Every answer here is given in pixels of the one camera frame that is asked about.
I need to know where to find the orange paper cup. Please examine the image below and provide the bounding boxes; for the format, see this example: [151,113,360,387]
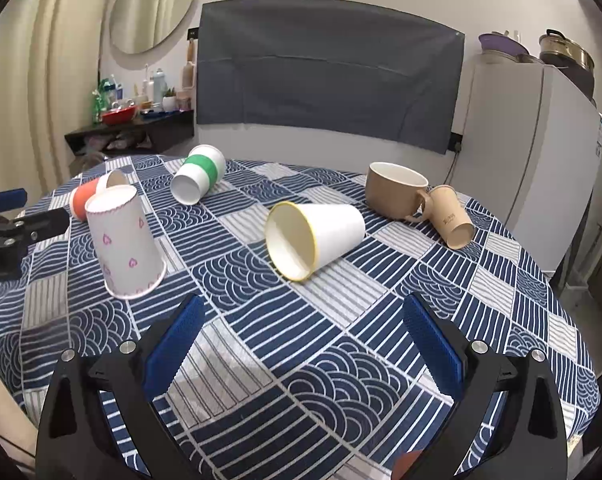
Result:
[70,169,130,221]

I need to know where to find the white spray bottle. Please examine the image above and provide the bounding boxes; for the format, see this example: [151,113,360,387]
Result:
[152,67,168,107]

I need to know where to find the white cup with yellow rim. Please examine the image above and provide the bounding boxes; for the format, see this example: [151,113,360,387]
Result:
[264,201,367,282]

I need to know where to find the wooden bottle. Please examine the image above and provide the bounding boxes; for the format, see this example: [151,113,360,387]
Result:
[182,40,197,92]

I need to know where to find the blue patterned tablecloth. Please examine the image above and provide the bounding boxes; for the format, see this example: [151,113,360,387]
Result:
[0,154,599,480]

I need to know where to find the metal cooking pot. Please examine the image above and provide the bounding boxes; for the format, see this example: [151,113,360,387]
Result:
[538,28,597,102]

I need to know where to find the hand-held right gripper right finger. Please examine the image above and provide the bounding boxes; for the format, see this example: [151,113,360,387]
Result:
[391,294,568,480]

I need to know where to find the white cup with green band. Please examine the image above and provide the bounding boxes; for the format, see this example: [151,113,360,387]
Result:
[170,144,227,206]

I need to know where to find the beige curtain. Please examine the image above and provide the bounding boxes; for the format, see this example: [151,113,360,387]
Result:
[0,0,119,198]

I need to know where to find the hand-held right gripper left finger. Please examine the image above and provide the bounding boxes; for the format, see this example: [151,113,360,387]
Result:
[35,294,207,480]

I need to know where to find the red bowl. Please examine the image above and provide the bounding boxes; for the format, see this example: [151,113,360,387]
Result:
[101,106,138,126]

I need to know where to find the brown paper cup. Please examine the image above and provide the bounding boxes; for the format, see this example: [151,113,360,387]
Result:
[427,185,476,250]

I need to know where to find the purple basin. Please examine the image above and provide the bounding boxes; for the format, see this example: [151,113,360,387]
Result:
[478,31,532,63]

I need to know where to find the brown ceramic mug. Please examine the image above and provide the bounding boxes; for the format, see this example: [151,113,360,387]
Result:
[364,161,433,224]

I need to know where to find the round wall mirror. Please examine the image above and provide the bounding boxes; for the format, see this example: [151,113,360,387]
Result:
[109,0,199,56]

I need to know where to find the green plastic bottle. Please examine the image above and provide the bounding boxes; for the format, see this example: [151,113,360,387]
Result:
[91,77,112,124]

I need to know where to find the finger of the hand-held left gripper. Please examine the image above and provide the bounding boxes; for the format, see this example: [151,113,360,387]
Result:
[0,188,28,215]
[0,206,72,256]

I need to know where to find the dark wall shelf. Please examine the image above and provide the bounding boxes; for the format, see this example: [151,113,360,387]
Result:
[64,109,195,157]

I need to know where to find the white refrigerator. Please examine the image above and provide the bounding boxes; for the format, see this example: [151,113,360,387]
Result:
[451,54,602,283]

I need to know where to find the grey cloth cover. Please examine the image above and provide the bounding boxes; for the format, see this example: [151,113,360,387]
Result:
[196,0,466,155]

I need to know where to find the white cup with pink hearts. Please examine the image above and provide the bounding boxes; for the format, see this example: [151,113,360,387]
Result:
[84,184,168,301]

